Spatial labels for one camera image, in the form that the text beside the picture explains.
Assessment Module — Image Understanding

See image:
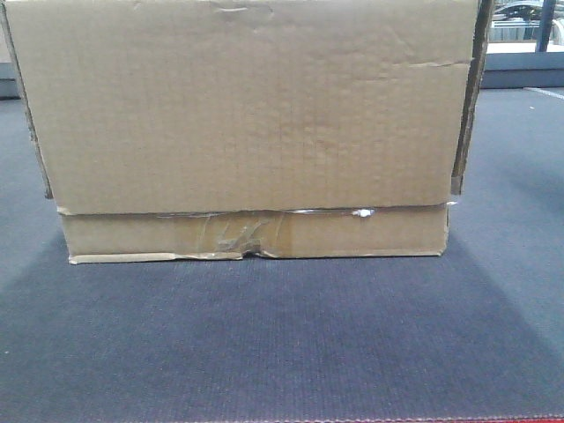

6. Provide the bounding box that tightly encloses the brown cardboard carton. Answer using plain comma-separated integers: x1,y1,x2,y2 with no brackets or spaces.
1,1,494,264

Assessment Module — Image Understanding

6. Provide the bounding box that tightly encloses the dark grey conveyor belt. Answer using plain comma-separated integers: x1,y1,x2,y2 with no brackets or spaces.
1,88,563,422

